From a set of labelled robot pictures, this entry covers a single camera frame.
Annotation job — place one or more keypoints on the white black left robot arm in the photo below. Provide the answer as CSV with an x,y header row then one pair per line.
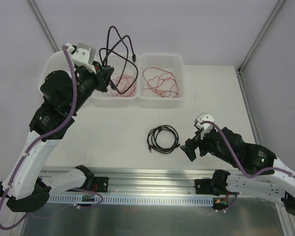
x,y
64,94

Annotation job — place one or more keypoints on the white slotted cable duct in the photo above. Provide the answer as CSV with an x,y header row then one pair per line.
x,y
132,200

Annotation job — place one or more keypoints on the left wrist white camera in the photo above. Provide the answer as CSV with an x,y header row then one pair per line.
x,y
82,55

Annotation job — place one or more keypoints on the middle white perforated basket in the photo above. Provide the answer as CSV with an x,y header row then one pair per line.
x,y
124,77

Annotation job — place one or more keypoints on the white perforated basket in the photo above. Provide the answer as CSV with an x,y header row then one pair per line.
x,y
124,77
161,82

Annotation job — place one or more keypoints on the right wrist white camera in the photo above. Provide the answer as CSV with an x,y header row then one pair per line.
x,y
203,123

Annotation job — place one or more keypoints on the aluminium frame rail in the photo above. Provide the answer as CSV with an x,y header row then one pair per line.
x,y
151,182

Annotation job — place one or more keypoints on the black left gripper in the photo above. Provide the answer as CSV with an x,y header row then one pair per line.
x,y
102,77

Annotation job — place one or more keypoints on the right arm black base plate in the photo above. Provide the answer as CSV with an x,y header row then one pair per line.
x,y
204,187

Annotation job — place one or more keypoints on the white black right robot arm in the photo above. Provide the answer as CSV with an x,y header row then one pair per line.
x,y
263,174

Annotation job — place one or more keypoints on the white solid plastic tub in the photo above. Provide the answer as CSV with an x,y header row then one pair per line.
x,y
55,62

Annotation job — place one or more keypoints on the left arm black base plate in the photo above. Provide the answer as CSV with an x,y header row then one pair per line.
x,y
98,184

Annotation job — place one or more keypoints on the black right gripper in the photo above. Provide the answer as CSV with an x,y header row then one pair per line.
x,y
201,144

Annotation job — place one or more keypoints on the right white perforated basket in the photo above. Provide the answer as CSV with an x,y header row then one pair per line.
x,y
161,82

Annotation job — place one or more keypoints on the wrist white camera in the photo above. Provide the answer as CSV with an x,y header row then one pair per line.
x,y
203,123
82,55

